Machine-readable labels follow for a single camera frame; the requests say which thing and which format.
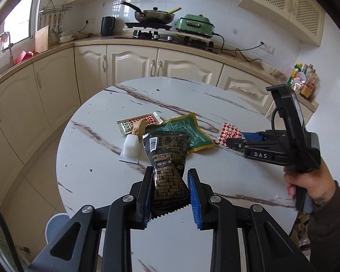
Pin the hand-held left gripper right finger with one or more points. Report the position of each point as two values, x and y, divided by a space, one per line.
194 201

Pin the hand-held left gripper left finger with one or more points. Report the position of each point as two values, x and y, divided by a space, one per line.
143 201

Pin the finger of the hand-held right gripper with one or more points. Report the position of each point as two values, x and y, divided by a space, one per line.
252 136
235 144

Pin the small red checkered packet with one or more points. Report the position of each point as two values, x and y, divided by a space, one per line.
229 133

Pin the black snack packet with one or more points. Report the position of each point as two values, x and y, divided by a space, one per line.
165 158

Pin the dark green snack packet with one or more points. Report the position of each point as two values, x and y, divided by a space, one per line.
187 130

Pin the white jelly cup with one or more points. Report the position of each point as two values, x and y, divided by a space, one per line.
130 148

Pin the brown scrap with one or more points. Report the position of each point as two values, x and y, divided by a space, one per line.
136 129

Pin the red checkered packet green label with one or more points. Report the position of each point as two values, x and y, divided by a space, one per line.
150 119

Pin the blue plastic waste bin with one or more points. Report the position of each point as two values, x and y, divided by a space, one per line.
56 226

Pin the person's right forearm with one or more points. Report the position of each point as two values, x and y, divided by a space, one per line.
331 226

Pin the person's right hand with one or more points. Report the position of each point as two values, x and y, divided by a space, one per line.
320 187

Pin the cluster of condiment bottles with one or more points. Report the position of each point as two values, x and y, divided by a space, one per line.
303 82

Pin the round marble table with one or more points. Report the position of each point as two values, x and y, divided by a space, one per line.
102 147

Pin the black glass gas hob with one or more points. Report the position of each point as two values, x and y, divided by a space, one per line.
198 44

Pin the green electric cooker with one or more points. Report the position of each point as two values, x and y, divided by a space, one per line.
194 22

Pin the steel wok with lid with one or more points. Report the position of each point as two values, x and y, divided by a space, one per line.
153 15

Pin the patterned glass door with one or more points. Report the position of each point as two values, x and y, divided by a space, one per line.
1 257

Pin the beige kitchen countertop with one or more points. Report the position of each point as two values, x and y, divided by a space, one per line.
87 40

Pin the black electric kettle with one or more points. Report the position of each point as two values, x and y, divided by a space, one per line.
107 26

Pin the stack of white bowls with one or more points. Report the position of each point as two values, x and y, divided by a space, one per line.
66 36

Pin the red dish rack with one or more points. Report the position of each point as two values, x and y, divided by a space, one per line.
24 57

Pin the wooden cutting board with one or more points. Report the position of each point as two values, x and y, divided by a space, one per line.
42 38

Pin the hanging utensil rack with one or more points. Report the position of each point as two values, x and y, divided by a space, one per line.
56 19

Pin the steel sink faucet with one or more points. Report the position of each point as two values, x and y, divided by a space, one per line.
9 51

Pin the kitchen window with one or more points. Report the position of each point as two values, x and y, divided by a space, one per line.
17 19

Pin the white double wall socket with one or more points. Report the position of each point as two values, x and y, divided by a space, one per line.
267 46

